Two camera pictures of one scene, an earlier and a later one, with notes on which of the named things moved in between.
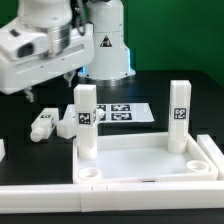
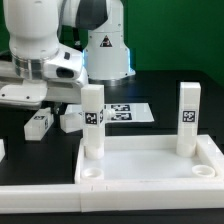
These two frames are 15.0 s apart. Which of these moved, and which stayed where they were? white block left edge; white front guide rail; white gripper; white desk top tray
Moved: white gripper; white desk top tray
Stayed: white block left edge; white front guide rail
